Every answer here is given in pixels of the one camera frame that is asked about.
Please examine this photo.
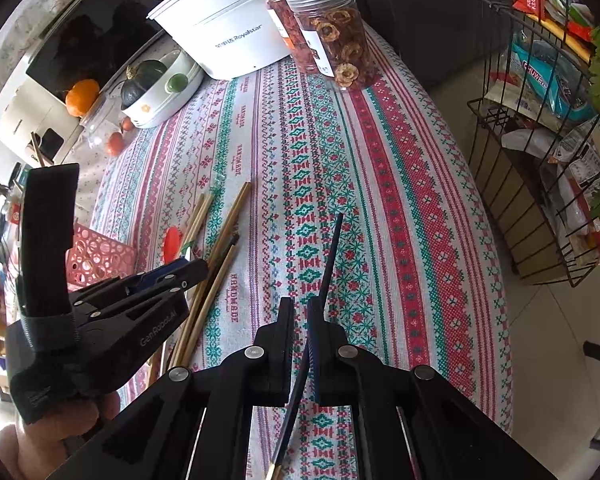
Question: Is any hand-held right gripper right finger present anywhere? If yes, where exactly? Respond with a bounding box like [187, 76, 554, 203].
[306, 296, 556, 480]

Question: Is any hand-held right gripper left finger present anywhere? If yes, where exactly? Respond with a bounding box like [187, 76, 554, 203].
[45, 296, 297, 480]

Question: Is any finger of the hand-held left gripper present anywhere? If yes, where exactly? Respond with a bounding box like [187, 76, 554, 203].
[94, 258, 211, 319]
[71, 258, 192, 307]

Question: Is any red plastic spoon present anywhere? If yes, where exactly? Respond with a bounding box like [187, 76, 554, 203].
[162, 226, 183, 265]

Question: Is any brown dark-tipped chopstick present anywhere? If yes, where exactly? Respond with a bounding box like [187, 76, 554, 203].
[177, 232, 241, 368]

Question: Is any pink perforated basket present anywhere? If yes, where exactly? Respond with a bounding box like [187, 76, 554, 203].
[67, 223, 138, 291]

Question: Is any person's left hand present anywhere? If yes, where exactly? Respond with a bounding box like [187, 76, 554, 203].
[0, 391, 122, 480]

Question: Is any floral side table cloth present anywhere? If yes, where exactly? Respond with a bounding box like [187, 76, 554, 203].
[72, 145, 116, 226]

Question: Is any glass jar with wooden lid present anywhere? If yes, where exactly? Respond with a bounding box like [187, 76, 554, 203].
[80, 95, 126, 151]

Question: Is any red green patterned tablecloth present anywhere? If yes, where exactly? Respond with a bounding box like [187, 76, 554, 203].
[75, 25, 513, 480]

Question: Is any dark green pumpkin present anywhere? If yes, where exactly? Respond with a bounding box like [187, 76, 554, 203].
[121, 60, 168, 111]

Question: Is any large orange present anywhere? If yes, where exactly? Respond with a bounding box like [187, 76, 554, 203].
[65, 79, 101, 116]

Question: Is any cream air fryer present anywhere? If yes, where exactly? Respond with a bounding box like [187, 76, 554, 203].
[0, 90, 81, 166]

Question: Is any black microwave oven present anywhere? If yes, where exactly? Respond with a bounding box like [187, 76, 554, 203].
[25, 0, 166, 103]

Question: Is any white electric pot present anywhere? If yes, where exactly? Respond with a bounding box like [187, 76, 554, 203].
[147, 0, 453, 81]

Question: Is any floral cover cloth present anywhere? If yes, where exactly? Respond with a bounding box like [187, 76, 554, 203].
[0, 0, 126, 101]

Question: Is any jar of red dried fruit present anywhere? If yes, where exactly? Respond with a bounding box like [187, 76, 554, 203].
[251, 0, 311, 68]

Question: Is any jar of dried fruit slices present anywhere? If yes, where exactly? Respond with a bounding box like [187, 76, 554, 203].
[286, 0, 381, 92]

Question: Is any blue snack packet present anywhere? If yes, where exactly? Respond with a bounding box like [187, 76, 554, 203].
[510, 40, 596, 121]

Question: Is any white dish with green handle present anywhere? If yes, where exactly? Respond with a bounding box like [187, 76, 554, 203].
[120, 50, 203, 128]

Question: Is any black wire rack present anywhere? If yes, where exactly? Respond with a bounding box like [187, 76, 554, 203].
[467, 0, 600, 288]

